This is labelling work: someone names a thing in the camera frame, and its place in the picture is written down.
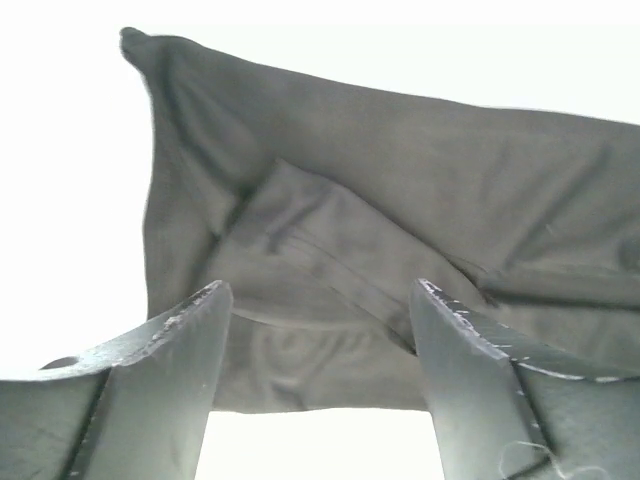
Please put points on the black t shirt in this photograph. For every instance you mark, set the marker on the black t shirt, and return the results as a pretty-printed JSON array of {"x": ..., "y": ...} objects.
[{"x": 320, "y": 204}]

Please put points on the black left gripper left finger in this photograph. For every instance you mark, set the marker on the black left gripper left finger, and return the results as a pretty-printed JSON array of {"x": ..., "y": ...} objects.
[{"x": 134, "y": 407}]

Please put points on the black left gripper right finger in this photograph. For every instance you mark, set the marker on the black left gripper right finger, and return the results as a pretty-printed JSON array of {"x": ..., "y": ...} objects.
[{"x": 505, "y": 406}]

